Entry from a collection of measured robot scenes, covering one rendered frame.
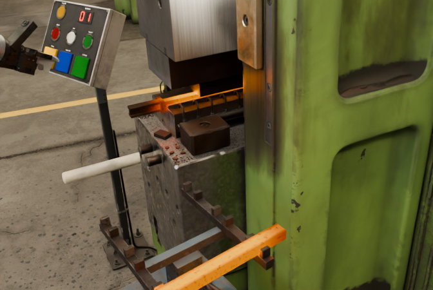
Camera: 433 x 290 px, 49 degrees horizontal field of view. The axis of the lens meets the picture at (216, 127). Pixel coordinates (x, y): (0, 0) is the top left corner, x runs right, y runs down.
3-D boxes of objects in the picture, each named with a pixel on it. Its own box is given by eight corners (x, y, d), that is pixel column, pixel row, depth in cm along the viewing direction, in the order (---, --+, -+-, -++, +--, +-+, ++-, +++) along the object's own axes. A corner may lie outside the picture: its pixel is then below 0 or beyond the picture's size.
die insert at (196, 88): (200, 97, 141) (198, 78, 138) (190, 89, 147) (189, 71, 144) (285, 77, 152) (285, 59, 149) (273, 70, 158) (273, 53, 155)
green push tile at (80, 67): (83, 79, 168) (88, 58, 168) (70, 75, 172) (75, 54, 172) (87, 80, 169) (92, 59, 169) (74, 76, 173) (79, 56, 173)
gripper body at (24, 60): (23, 71, 157) (-12, 63, 148) (29, 46, 157) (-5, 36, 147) (36, 75, 153) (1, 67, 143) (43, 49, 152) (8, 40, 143)
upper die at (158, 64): (171, 89, 131) (168, 57, 127) (148, 68, 148) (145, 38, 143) (298, 61, 147) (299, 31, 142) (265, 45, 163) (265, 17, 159)
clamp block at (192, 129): (192, 156, 129) (191, 135, 126) (180, 143, 135) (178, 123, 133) (231, 145, 133) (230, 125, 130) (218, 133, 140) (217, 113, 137)
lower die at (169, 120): (176, 138, 138) (173, 112, 135) (154, 113, 155) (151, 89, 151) (296, 106, 154) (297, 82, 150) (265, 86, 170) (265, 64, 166)
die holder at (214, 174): (188, 290, 145) (174, 167, 124) (149, 221, 176) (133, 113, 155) (336, 232, 165) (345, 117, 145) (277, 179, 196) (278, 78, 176)
